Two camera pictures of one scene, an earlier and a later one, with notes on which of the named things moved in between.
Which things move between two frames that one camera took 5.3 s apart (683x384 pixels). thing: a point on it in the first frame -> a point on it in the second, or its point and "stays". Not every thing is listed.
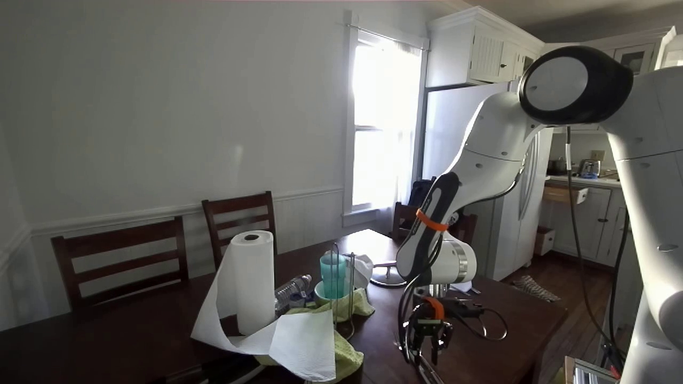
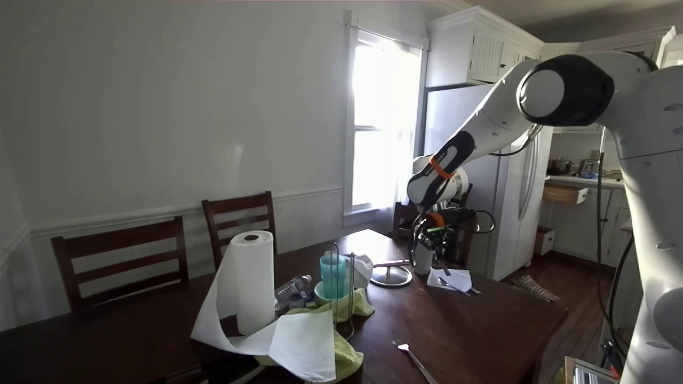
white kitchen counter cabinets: x=582 y=215 stays
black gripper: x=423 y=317 -> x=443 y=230
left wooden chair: x=123 y=261 stays
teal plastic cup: x=333 y=271 stays
